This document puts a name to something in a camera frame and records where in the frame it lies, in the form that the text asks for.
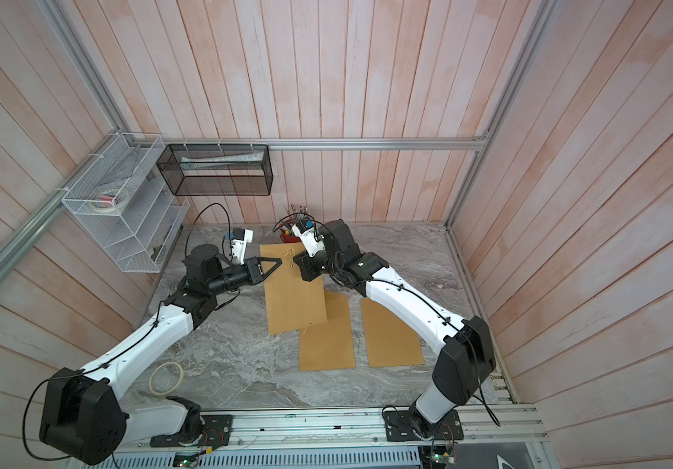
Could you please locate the brown kraft file bag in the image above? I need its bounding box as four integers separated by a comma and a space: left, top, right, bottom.
361, 299, 424, 367
260, 243, 328, 335
299, 291, 356, 371

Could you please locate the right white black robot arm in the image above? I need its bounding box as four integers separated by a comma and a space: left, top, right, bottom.
291, 220, 496, 440

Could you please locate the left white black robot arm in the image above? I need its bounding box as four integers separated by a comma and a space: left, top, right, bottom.
39, 244, 282, 465

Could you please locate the red metal pen bucket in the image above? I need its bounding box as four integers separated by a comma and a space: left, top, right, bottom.
280, 231, 298, 243

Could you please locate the bundle of pens and pencils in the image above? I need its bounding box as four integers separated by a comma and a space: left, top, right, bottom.
280, 204, 310, 226

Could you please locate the clear tape roll on table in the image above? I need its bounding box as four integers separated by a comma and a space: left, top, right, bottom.
148, 362, 186, 397

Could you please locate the tape roll on shelf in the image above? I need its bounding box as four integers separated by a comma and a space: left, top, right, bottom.
88, 187, 129, 214

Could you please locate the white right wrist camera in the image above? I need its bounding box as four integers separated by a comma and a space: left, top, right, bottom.
293, 221, 326, 258

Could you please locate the black mesh wall basket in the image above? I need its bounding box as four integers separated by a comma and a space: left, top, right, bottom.
156, 143, 274, 197

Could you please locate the white wire mesh shelf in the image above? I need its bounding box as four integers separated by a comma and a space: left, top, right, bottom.
63, 133, 189, 274

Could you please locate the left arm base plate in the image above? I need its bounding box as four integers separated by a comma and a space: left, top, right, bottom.
150, 414, 234, 449

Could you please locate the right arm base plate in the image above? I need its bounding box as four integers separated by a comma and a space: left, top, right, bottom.
380, 406, 465, 443

